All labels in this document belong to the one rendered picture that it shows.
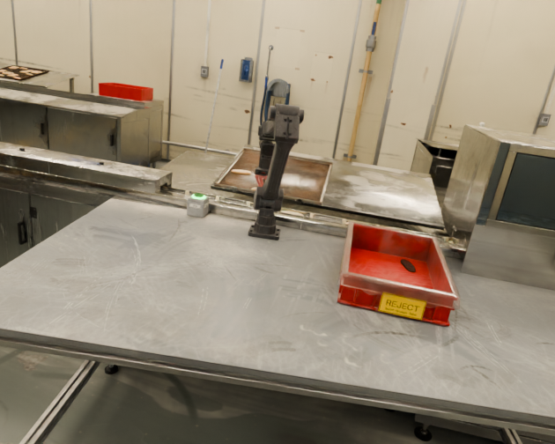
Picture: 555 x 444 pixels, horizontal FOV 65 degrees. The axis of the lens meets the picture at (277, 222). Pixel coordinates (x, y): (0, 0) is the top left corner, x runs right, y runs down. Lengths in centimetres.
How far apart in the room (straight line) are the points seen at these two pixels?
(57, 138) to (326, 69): 304
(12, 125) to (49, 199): 293
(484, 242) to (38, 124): 420
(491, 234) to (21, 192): 198
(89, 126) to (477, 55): 417
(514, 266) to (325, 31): 421
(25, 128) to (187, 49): 213
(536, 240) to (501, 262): 13
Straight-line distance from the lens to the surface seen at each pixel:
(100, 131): 452
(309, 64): 549
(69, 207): 216
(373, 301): 127
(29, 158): 222
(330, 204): 195
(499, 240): 170
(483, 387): 115
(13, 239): 242
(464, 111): 559
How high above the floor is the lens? 144
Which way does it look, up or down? 20 degrees down
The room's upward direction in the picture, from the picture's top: 8 degrees clockwise
